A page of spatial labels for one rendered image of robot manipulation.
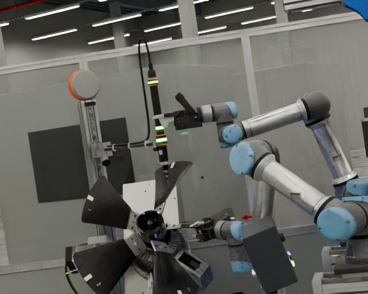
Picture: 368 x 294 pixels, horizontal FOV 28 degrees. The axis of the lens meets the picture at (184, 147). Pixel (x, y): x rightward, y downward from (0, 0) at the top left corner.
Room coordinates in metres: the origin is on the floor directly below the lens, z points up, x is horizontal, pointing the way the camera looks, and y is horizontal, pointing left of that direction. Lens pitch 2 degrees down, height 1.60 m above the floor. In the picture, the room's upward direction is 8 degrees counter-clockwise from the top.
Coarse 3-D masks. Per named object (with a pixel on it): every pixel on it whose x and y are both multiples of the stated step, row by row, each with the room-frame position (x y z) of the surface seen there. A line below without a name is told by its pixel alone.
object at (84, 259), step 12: (120, 240) 3.06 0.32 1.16; (84, 252) 3.02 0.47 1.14; (96, 252) 3.03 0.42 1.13; (108, 252) 3.04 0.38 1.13; (120, 252) 3.05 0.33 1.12; (132, 252) 3.07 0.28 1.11; (84, 264) 3.01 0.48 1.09; (96, 264) 3.02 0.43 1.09; (108, 264) 3.03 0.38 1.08; (120, 264) 3.05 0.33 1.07; (84, 276) 3.00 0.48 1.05; (96, 276) 3.01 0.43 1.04; (108, 276) 3.02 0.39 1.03; (120, 276) 3.04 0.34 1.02; (96, 288) 3.00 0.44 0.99; (108, 288) 3.01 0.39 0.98
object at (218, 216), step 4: (228, 208) 3.18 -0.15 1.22; (220, 212) 3.17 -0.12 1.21; (224, 212) 3.15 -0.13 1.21; (228, 212) 3.14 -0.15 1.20; (232, 212) 3.13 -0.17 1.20; (208, 216) 3.15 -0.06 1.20; (212, 216) 3.14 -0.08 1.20; (216, 216) 3.12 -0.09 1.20; (220, 216) 3.11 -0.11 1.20; (232, 216) 3.09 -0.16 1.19; (192, 220) 3.15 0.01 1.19; (196, 220) 3.12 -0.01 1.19; (216, 220) 3.07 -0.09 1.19; (232, 220) 3.06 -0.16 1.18; (184, 224) 3.07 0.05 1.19; (188, 224) 3.08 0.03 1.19; (192, 224) 3.07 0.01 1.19
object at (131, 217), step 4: (132, 212) 3.15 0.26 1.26; (136, 212) 3.14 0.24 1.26; (132, 216) 3.16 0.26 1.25; (136, 216) 3.15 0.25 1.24; (128, 220) 3.17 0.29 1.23; (132, 220) 3.16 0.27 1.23; (136, 220) 3.15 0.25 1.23; (128, 224) 3.17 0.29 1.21; (132, 224) 3.16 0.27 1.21; (128, 228) 3.18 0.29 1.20; (136, 228) 3.15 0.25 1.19
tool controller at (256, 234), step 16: (256, 224) 2.43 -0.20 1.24; (272, 224) 2.30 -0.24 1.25; (256, 240) 2.26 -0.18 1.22; (272, 240) 2.25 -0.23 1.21; (256, 256) 2.26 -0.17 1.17; (272, 256) 2.25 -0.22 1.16; (288, 256) 2.33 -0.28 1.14; (256, 272) 2.26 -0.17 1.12; (272, 272) 2.26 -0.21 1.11; (288, 272) 2.25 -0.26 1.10; (272, 288) 2.26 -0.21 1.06
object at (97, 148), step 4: (92, 144) 3.64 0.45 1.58; (96, 144) 3.60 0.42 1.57; (100, 144) 3.59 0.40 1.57; (104, 144) 3.60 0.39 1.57; (108, 144) 3.61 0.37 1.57; (92, 148) 3.65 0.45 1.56; (96, 148) 3.61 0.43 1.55; (100, 148) 3.59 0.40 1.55; (104, 148) 3.60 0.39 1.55; (92, 152) 3.66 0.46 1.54; (96, 152) 3.61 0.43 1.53; (100, 152) 3.59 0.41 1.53; (104, 152) 3.60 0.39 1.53; (108, 152) 3.61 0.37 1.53; (96, 156) 3.62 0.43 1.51; (100, 156) 3.59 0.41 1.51; (104, 156) 3.60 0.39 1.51
